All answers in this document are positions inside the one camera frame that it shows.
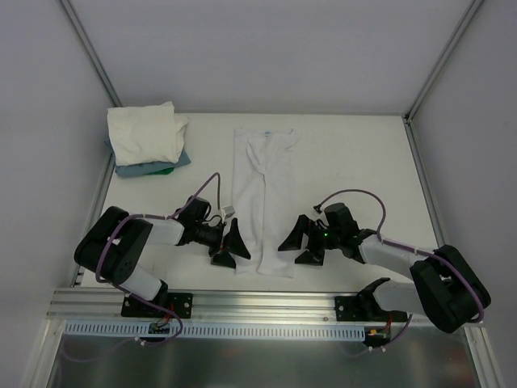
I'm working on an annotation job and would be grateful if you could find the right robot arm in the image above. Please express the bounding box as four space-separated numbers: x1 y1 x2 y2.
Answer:
278 203 491 333

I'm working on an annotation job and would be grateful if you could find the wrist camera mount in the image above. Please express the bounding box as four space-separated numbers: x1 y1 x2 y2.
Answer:
315 218 329 230
220 205 235 222

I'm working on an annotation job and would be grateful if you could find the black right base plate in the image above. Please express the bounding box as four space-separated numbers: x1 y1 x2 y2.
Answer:
334 295 408 323

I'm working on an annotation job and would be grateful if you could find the right aluminium frame post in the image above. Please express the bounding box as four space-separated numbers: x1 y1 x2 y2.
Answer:
405 0 485 124

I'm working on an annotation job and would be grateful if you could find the folded blue t shirt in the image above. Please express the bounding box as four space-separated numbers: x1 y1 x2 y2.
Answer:
115 150 191 178

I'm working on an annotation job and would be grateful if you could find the folded green t shirt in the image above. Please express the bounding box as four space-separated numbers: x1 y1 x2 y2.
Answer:
148 167 174 175

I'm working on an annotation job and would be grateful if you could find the folded white t shirt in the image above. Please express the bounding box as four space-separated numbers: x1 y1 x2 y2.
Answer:
107 101 189 166

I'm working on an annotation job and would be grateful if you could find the white t shirt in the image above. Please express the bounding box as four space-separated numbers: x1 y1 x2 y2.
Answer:
107 101 189 166
232 128 299 277

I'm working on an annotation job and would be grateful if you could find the aluminium front rail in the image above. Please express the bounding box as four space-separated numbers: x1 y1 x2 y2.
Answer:
46 287 481 324

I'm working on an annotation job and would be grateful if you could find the aluminium frame post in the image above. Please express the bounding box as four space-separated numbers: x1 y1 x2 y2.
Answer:
405 0 485 124
57 0 123 108

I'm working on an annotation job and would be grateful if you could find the white slotted cable duct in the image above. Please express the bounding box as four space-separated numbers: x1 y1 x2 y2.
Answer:
64 320 366 342

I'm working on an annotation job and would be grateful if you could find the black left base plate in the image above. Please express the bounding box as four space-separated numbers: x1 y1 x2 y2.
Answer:
120 290 193 319

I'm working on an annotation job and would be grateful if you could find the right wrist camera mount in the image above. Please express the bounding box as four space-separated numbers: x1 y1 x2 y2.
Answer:
315 218 329 230

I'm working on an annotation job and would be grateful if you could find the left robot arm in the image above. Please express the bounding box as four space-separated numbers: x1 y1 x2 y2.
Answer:
74 196 251 316

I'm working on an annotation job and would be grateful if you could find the left aluminium frame post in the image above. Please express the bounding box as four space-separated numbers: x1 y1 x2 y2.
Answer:
57 0 123 108

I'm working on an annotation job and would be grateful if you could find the left side aluminium rail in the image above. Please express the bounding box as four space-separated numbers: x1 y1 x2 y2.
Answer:
69 154 115 288

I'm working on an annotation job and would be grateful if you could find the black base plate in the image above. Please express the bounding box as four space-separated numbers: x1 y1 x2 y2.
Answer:
334 295 408 323
120 290 193 319

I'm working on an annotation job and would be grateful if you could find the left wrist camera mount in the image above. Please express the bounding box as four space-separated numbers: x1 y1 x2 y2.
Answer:
220 205 235 222

